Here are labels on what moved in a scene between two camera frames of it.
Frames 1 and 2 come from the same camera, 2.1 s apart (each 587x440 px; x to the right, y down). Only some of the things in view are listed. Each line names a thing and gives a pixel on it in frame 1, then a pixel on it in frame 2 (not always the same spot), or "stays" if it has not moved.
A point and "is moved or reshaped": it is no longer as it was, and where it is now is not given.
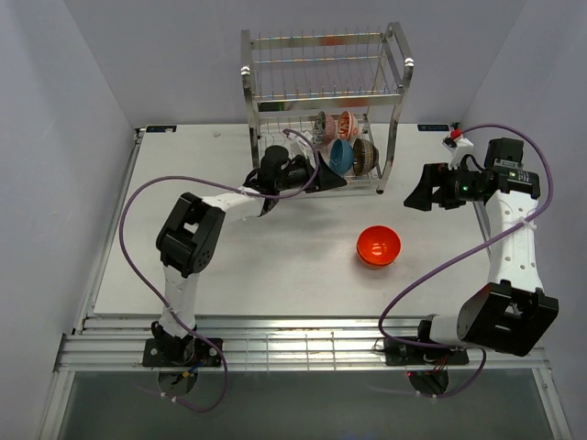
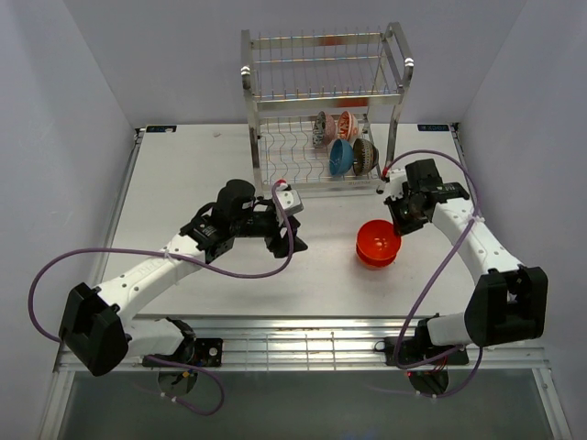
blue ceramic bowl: [341, 156] stays
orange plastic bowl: [378, 247] is moved or reshaped
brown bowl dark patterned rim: [365, 156] stays
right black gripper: [435, 175] → [401, 227]
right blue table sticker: [433, 127] stays
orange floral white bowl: [348, 126] stays
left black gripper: [325, 179] → [279, 247]
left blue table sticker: [161, 128] stays
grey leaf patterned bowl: [324, 129] stays
